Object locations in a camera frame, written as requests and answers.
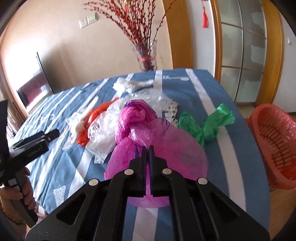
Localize orange plastic bag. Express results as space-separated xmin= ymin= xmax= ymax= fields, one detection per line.
xmin=76 ymin=97 xmax=119 ymax=146

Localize white knotted plastic bag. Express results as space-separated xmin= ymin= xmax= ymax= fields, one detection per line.
xmin=113 ymin=77 xmax=154 ymax=94

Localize magenta plastic bag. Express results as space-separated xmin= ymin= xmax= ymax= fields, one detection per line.
xmin=104 ymin=99 xmax=209 ymax=208

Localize clear plastic bag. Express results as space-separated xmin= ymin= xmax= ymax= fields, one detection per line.
xmin=62 ymin=88 xmax=173 ymax=164

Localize white black-dotted plastic bag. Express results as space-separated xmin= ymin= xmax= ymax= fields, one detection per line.
xmin=162 ymin=101 xmax=179 ymax=127

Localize person's left hand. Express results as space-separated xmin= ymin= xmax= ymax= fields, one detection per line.
xmin=1 ymin=167 xmax=36 ymax=209

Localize red berry branches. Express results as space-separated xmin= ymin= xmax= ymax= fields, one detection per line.
xmin=83 ymin=0 xmax=178 ymax=70

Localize glass vase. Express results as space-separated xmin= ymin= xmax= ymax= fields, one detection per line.
xmin=135 ymin=40 xmax=157 ymax=72

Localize red tassel ornament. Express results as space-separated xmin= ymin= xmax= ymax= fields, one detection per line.
xmin=202 ymin=0 xmax=209 ymax=29

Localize red plastic laundry basket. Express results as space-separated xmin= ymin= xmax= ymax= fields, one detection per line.
xmin=246 ymin=104 xmax=295 ymax=190

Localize blue white striped tablecloth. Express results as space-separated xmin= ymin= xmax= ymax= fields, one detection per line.
xmin=15 ymin=69 xmax=270 ymax=240

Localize green plastic bag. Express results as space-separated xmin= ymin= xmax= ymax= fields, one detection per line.
xmin=178 ymin=103 xmax=235 ymax=149

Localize black television screen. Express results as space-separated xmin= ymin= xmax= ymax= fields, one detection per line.
xmin=16 ymin=52 xmax=53 ymax=112

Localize wooden door frame post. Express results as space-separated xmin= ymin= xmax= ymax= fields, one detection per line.
xmin=163 ymin=0 xmax=193 ymax=69

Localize wooden frosted glass door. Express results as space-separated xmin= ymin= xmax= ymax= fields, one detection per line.
xmin=211 ymin=1 xmax=284 ymax=106

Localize white wall socket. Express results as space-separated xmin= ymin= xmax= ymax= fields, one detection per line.
xmin=79 ymin=19 xmax=88 ymax=29

